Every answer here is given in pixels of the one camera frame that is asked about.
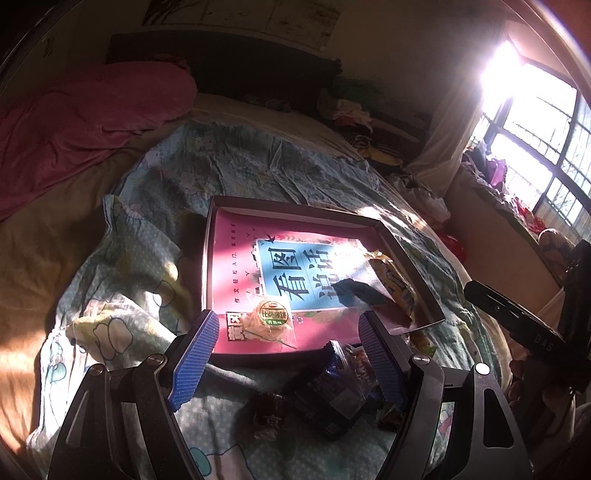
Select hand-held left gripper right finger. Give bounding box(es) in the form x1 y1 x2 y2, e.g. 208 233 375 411
358 310 532 480

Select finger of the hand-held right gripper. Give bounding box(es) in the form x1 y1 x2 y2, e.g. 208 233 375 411
464 280 567 352

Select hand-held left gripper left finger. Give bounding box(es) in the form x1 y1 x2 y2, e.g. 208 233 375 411
48 309 221 480

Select dark blue snack packet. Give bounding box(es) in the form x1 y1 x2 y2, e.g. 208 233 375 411
281 342 370 441

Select pink cardboard box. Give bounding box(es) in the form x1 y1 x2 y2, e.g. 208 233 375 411
202 196 446 358

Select person's right hand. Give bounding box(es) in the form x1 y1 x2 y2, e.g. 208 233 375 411
508 357 578 418

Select orange and green snack packet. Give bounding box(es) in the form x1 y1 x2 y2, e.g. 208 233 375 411
406 332 437 358

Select orange floral pillow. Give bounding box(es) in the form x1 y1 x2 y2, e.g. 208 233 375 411
538 228 580 264

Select yellow snack packet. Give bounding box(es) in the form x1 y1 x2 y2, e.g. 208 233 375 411
362 249 419 324

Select beige window bench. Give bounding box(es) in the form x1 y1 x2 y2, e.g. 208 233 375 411
443 171 568 296

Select round cookie clear packet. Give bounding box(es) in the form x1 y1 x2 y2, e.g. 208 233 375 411
242 291 298 349

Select small brown candy packet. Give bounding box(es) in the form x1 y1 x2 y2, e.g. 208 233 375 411
252 391 287 439

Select red cloth item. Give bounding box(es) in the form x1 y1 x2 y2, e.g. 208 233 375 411
438 233 467 264

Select cartoon printed quilt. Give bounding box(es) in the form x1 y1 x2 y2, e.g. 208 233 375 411
28 122 504 480

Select white crumpled clothes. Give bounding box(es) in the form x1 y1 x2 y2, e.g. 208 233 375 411
402 173 451 222

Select clothes on window bench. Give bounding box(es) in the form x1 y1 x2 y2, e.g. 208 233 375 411
462 143 541 232

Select barred window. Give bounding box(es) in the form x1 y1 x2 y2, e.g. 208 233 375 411
471 37 591 232

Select beige curtain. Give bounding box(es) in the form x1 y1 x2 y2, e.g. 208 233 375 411
406 90 483 195

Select tan bed sheet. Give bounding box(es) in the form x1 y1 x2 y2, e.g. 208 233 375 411
0 92 513 462

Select pile of clothes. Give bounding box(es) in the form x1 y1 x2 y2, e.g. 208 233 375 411
318 76 432 167

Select pink blanket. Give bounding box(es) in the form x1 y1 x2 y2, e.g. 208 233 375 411
0 62 198 222

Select dark headboard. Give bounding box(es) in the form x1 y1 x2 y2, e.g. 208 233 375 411
106 32 345 100

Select wall poster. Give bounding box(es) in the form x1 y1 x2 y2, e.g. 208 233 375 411
141 0 335 49

